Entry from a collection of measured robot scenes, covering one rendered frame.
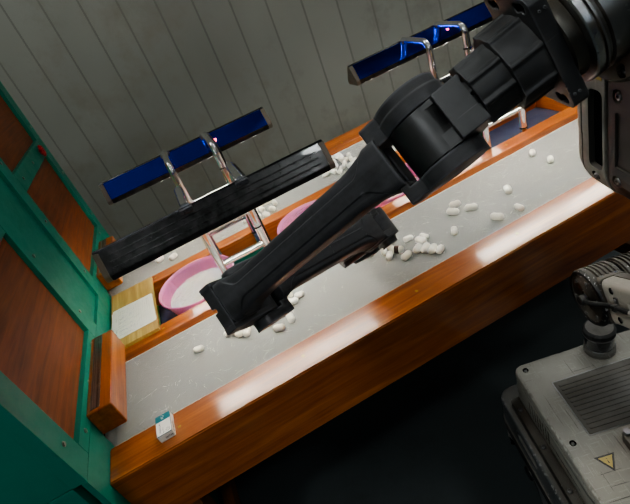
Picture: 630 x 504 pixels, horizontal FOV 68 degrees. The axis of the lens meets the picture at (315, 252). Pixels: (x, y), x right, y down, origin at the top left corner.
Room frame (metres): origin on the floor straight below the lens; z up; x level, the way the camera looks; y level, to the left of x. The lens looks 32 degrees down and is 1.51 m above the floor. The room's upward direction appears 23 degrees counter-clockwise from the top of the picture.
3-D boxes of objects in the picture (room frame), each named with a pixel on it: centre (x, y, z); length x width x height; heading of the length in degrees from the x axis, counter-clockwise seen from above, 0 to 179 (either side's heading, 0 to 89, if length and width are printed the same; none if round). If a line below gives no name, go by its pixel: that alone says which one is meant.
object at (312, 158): (1.08, 0.18, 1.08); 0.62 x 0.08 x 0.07; 100
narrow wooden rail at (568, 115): (1.28, -0.23, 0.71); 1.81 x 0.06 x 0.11; 100
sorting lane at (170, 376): (1.10, -0.26, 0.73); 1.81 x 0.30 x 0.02; 100
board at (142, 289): (1.29, 0.61, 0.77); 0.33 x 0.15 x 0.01; 10
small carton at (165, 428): (0.76, 0.46, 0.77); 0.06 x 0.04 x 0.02; 10
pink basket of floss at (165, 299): (1.33, 0.39, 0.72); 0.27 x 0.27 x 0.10
